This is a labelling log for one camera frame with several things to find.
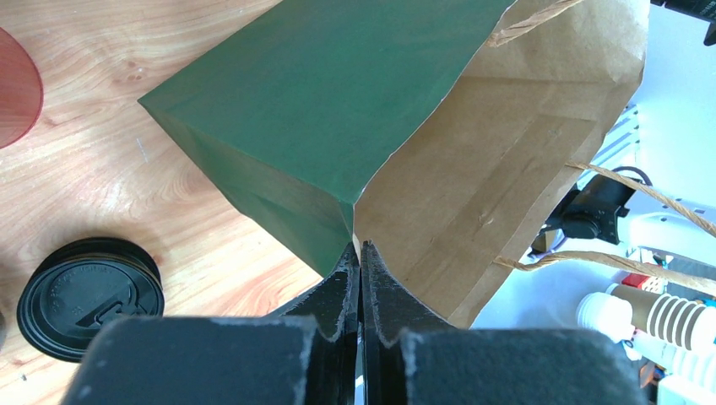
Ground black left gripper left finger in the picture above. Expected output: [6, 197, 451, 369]
[63, 246, 360, 404]

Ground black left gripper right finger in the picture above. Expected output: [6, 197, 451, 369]
[361, 241, 648, 404]

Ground green paper bag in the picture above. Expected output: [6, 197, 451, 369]
[139, 1, 650, 327]

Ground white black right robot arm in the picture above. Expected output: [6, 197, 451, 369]
[529, 175, 715, 265]

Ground black lid stack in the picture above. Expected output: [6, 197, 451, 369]
[16, 237, 165, 363]

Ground stacked paper cups background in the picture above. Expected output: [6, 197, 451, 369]
[576, 283, 715, 392]

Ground red straw holder cup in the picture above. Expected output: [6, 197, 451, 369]
[1, 29, 44, 149]

